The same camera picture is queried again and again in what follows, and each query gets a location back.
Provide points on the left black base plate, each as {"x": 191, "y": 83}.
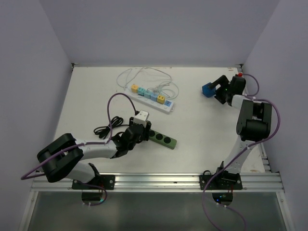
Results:
{"x": 104, "y": 181}

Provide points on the blue plug adapter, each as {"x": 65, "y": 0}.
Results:
{"x": 208, "y": 91}

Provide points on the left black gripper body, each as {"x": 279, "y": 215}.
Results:
{"x": 131, "y": 147}

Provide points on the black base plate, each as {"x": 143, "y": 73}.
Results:
{"x": 223, "y": 181}
{"x": 104, "y": 181}

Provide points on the green power strip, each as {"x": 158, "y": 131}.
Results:
{"x": 162, "y": 139}

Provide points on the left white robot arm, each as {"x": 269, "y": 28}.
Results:
{"x": 63, "y": 158}

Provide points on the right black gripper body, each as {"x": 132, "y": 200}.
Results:
{"x": 226, "y": 88}

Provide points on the aluminium right side rail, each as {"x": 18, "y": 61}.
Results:
{"x": 257, "y": 160}

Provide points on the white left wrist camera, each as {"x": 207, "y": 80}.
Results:
{"x": 141, "y": 118}

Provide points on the yellow plug right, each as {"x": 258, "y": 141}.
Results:
{"x": 161, "y": 99}

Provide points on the aluminium rail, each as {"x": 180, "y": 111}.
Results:
{"x": 129, "y": 182}
{"x": 257, "y": 160}

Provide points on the aluminium front rail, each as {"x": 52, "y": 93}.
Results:
{"x": 129, "y": 182}

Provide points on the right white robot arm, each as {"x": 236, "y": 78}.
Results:
{"x": 253, "y": 124}

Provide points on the light blue plug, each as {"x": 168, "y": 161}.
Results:
{"x": 147, "y": 94}

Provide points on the teal plug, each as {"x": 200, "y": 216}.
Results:
{"x": 141, "y": 91}

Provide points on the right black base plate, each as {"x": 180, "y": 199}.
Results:
{"x": 223, "y": 181}

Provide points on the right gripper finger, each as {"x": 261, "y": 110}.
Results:
{"x": 219, "y": 94}
{"x": 222, "y": 81}

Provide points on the white power strip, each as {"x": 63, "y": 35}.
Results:
{"x": 167, "y": 107}

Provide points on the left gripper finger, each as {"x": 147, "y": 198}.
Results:
{"x": 146, "y": 132}
{"x": 136, "y": 131}

